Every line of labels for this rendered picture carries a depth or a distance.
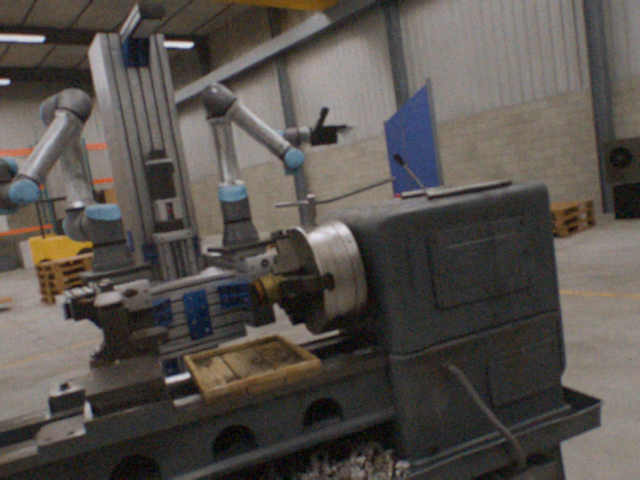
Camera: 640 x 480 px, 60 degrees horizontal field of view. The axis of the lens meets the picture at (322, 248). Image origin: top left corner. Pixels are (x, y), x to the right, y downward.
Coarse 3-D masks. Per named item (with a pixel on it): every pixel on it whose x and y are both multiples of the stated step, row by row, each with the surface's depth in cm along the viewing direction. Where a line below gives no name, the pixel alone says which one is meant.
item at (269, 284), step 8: (256, 280) 152; (264, 280) 150; (272, 280) 150; (280, 280) 152; (256, 288) 149; (264, 288) 149; (272, 288) 149; (256, 296) 149; (264, 296) 149; (272, 296) 149; (280, 296) 150; (256, 304) 152; (264, 304) 150; (272, 304) 152
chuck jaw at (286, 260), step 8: (280, 240) 160; (288, 240) 161; (280, 248) 159; (288, 248) 159; (280, 256) 157; (288, 256) 158; (296, 256) 158; (280, 264) 156; (288, 264) 156; (296, 264) 157; (272, 272) 155; (280, 272) 155; (288, 272) 156; (296, 272) 158; (304, 272) 161
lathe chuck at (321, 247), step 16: (320, 224) 154; (304, 240) 149; (320, 240) 147; (336, 240) 148; (304, 256) 152; (320, 256) 144; (336, 256) 145; (320, 272) 142; (336, 272) 144; (352, 272) 145; (336, 288) 144; (352, 288) 145; (320, 304) 147; (336, 304) 145; (352, 304) 147; (320, 320) 149
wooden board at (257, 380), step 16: (272, 336) 172; (208, 352) 165; (224, 352) 166; (256, 352) 163; (272, 352) 160; (288, 352) 157; (304, 352) 149; (192, 368) 150; (208, 368) 154; (224, 368) 152; (240, 368) 150; (256, 368) 148; (272, 368) 145; (288, 368) 137; (304, 368) 139; (320, 368) 141; (224, 384) 133; (240, 384) 133; (256, 384) 135; (272, 384) 136; (208, 400) 131; (224, 400) 132
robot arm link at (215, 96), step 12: (216, 84) 216; (204, 96) 216; (216, 96) 213; (228, 96) 213; (216, 108) 214; (228, 108) 213; (240, 108) 215; (240, 120) 215; (252, 120) 216; (252, 132) 217; (264, 132) 217; (264, 144) 219; (276, 144) 218; (288, 144) 220; (276, 156) 221; (288, 156) 217; (300, 156) 218
